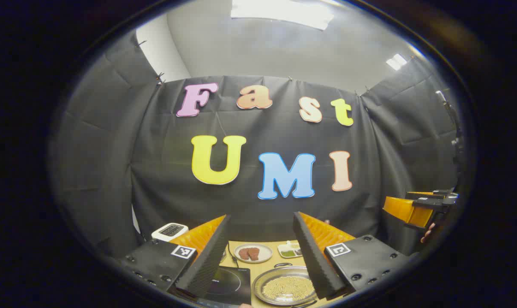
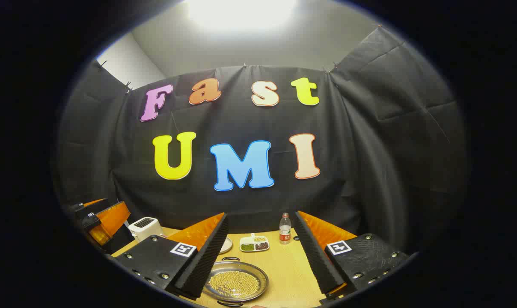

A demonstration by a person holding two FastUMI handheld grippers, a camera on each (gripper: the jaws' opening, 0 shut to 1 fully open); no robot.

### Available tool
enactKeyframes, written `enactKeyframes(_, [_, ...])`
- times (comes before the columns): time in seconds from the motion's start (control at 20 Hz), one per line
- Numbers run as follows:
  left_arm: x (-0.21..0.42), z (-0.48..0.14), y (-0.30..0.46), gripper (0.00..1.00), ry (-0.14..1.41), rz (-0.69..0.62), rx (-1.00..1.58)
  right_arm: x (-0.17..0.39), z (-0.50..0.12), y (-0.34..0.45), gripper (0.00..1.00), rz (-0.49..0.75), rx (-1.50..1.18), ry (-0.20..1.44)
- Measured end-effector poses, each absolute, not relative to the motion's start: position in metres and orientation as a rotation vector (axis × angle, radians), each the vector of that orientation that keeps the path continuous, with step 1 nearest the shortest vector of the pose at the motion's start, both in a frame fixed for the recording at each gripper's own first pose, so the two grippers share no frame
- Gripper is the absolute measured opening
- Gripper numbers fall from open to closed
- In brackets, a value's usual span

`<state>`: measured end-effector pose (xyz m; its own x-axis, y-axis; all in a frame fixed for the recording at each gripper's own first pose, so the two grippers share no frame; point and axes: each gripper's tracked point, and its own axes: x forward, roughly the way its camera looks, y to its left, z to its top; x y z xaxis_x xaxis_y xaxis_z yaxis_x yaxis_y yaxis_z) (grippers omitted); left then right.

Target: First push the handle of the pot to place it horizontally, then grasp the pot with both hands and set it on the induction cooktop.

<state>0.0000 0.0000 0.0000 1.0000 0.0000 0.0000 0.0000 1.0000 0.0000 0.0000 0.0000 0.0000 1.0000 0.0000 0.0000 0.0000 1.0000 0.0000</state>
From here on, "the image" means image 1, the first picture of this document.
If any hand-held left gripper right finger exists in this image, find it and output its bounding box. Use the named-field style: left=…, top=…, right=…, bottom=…
left=293, top=211, right=413, bottom=300

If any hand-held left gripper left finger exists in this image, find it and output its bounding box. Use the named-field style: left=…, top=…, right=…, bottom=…
left=121, top=214, right=232, bottom=299

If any stainless steel pot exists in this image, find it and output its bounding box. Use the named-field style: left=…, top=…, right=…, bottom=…
left=252, top=263, right=319, bottom=308

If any black induction cooktop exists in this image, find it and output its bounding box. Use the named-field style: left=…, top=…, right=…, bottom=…
left=194, top=265, right=252, bottom=306

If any white divided dish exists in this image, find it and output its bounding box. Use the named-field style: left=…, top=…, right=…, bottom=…
left=278, top=240, right=304, bottom=258

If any pile of yellow soybeans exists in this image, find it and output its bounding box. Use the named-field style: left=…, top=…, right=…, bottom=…
left=262, top=276, right=315, bottom=301

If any white oval plate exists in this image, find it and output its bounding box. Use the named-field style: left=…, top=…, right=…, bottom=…
left=234, top=243, right=273, bottom=264

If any white kitchen scale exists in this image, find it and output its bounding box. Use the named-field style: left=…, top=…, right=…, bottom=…
left=152, top=222, right=189, bottom=242

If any small ceiling light panel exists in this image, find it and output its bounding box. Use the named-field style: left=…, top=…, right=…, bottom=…
left=386, top=53, right=408, bottom=71

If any large ceiling light panel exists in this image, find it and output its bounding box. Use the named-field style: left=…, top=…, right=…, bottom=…
left=231, top=0, right=334, bottom=30

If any black power cable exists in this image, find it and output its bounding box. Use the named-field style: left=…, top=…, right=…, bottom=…
left=227, top=242, right=240, bottom=268

